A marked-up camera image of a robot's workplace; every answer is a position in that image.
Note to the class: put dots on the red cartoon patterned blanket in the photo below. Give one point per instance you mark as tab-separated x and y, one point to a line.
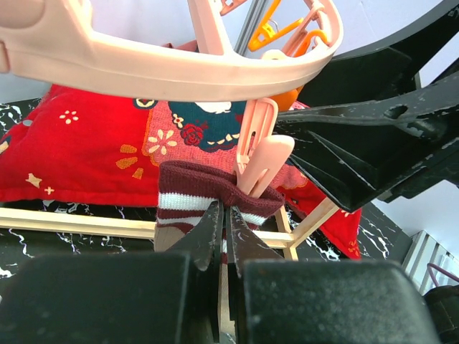
83	147

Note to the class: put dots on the pink clip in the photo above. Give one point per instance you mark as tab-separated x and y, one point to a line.
260	154

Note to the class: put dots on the orange clip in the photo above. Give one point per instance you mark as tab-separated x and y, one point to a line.
301	40

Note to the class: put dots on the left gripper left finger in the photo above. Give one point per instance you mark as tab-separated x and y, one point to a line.
200	293

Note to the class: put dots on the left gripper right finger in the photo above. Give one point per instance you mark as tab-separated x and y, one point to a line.
243	244

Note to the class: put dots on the pink round clip hanger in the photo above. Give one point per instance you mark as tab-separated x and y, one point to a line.
54	41

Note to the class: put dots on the beige sock maroon striped cuff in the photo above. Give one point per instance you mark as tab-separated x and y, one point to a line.
185	191

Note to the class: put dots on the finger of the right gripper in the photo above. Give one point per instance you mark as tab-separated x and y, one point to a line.
385	68
378	149

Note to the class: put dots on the wooden clothes rack frame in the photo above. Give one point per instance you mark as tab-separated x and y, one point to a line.
285	238

